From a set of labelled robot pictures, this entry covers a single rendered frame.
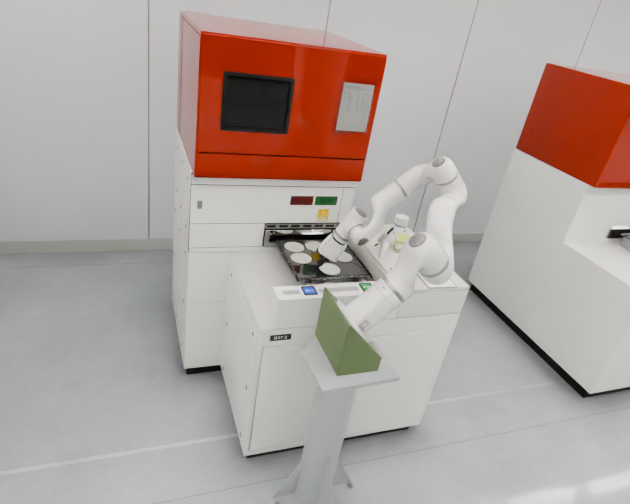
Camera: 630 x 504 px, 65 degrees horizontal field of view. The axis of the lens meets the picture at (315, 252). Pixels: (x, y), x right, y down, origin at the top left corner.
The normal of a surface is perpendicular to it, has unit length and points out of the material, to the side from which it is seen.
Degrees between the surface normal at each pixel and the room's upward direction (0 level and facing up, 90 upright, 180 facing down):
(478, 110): 90
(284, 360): 90
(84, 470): 0
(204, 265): 90
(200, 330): 90
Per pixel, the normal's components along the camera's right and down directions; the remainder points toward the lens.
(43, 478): 0.15, -0.87
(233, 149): 0.33, 0.50
